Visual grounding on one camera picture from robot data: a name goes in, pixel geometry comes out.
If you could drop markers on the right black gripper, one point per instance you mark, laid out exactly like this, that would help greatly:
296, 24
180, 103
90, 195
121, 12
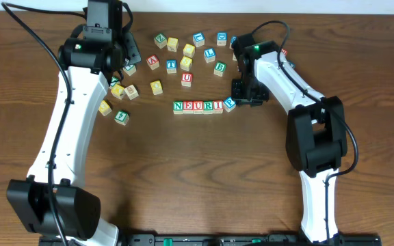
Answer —
249, 91

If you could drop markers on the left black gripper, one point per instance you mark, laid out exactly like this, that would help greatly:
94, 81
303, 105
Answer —
130, 50

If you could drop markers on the blue P block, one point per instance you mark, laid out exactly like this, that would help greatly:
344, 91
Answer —
229, 104

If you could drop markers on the red I block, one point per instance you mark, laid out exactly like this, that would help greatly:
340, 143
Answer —
218, 106

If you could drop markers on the green R block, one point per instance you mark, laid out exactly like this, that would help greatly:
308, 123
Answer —
208, 107

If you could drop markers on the red u block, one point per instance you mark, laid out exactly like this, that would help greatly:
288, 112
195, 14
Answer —
186, 79
198, 107

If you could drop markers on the red E block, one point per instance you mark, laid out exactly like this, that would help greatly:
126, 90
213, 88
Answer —
188, 107

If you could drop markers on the green N block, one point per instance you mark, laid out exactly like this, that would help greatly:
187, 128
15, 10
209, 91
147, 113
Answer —
177, 107

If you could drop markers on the yellow S block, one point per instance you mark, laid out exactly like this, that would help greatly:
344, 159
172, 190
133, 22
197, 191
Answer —
186, 63

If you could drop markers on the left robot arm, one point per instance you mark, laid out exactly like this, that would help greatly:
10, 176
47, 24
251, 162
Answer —
51, 200

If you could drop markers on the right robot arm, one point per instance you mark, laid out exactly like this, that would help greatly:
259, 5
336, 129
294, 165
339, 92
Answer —
315, 140

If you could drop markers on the red A block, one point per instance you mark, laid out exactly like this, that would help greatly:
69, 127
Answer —
153, 62

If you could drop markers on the green Z block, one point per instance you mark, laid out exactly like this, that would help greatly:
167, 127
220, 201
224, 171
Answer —
160, 40

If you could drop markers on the green V block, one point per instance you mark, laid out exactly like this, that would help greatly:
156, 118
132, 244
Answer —
114, 81

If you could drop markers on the plain wooden picture block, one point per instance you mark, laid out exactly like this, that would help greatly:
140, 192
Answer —
131, 92

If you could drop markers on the yellow block beside V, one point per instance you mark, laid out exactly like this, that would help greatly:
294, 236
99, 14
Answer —
118, 91

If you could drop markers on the blue T block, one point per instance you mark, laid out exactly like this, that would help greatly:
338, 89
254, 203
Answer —
171, 66

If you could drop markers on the yellow block top row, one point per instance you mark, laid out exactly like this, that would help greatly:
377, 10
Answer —
172, 44

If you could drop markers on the green B block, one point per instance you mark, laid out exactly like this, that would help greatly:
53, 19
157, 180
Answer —
219, 69

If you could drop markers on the yellow O block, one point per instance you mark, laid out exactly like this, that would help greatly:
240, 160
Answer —
156, 87

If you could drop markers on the blue 2 block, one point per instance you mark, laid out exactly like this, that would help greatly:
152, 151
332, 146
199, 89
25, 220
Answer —
292, 64

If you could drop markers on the yellow C block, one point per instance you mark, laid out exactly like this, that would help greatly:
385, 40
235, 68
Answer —
189, 50

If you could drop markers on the blue L block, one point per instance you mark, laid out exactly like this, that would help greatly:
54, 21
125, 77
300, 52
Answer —
209, 55

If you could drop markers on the yellow block far left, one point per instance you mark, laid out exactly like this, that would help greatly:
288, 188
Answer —
104, 108

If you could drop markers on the green 4 block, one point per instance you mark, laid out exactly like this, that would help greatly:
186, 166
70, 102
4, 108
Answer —
122, 118

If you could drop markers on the blue D block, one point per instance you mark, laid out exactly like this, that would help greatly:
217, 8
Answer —
221, 39

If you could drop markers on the blue block top row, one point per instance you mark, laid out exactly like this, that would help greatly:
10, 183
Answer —
198, 39

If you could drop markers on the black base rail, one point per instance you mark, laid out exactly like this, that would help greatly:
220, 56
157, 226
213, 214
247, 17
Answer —
273, 239

